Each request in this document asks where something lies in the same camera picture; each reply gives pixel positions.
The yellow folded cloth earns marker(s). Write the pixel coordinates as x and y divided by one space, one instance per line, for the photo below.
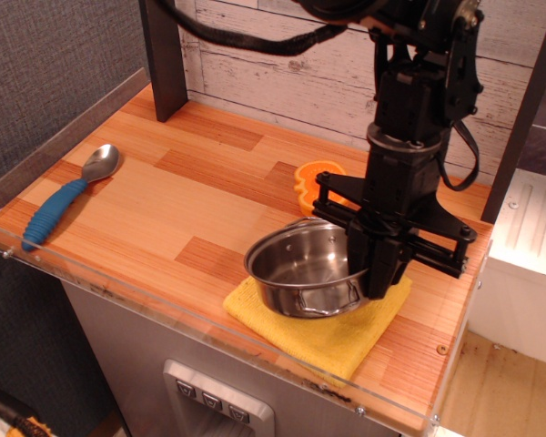
335 346

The dark right vertical post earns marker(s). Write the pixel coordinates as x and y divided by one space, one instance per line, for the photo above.
522 125

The dark vertical post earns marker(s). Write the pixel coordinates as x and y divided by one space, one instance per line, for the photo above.
522 125
164 57

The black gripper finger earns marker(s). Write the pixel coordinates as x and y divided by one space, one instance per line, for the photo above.
361 246
388 259

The yellow object bottom left corner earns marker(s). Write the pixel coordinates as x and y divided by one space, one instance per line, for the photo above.
28 427

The dark left vertical post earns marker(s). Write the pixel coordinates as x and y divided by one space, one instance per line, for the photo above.
164 57

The grey toy kitchen cabinet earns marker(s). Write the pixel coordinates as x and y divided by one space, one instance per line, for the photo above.
131 350

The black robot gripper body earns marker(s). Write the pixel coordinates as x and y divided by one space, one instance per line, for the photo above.
397 198

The silver panel with buttons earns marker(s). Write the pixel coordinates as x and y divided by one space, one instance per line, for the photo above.
205 406

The clear acrylic edge guard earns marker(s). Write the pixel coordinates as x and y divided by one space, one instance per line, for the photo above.
182 278

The metal spoon with blue handle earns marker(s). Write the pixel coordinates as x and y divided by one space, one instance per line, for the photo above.
103 163

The orange toy pumpkin half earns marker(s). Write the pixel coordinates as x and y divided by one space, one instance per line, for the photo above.
306 185

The stainless steel pot with handles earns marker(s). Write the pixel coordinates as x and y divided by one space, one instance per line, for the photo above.
302 271

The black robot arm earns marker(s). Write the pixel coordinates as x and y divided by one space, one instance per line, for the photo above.
426 82

